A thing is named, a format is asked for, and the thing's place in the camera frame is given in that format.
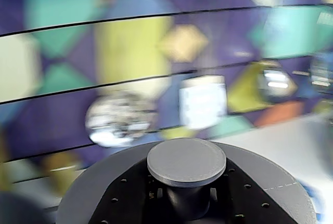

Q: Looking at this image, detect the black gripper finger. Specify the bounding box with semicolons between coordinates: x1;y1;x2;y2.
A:
205;160;300;224
98;156;183;224

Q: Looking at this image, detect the round metal toy strainer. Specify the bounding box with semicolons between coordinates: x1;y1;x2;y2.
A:
84;91;160;148

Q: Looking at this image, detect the metal toy ladle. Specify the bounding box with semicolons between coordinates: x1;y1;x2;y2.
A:
256;64;298;100

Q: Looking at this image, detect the metal toy spoon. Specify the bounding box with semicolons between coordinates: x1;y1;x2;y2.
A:
309;51;333;90

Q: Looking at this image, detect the colorful mosaic backsplash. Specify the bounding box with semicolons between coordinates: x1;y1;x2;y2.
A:
0;0;333;183

